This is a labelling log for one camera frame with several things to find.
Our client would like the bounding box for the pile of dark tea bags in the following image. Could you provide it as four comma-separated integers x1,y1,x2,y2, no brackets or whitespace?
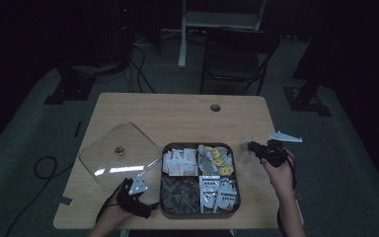
161,176,201,214

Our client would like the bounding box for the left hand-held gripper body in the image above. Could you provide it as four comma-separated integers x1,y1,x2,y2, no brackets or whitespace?
115,177,160,219

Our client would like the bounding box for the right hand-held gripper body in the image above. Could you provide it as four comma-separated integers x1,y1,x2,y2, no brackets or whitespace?
260,130,304,168

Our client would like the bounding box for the black floor cable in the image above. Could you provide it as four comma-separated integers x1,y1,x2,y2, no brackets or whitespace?
5,155,75,237

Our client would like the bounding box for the clear square lid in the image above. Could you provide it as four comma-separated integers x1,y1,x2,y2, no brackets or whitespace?
78,120,163,196

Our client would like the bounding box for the person's right hand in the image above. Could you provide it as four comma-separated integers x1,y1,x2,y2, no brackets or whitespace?
261,149,296,199

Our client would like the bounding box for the person's left hand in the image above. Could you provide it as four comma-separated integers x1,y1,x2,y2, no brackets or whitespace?
99,192,136,229

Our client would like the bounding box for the pile of white sachets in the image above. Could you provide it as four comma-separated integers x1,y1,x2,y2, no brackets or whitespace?
162,147,199,177

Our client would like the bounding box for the black stand base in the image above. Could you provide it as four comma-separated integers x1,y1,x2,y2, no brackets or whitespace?
43,64,97,106
282,84,333,118

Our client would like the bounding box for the black folding chair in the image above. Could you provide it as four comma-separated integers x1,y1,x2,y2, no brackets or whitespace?
199,28,281,97

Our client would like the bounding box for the white desk frame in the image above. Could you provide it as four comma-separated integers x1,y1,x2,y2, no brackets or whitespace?
178,0,268,69

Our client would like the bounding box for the black cables bundle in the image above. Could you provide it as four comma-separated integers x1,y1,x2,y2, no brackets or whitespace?
123,42,157,95

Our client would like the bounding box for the brown four-compartment tea box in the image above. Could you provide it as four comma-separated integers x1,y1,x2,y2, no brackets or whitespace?
159,141,242,220

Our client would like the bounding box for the pile of white striped packets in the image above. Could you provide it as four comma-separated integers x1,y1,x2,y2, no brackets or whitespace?
198,175,239,214

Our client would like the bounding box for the pile of yellow-tagged tea bags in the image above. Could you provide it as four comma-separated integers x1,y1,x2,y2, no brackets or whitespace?
196,143,236,177

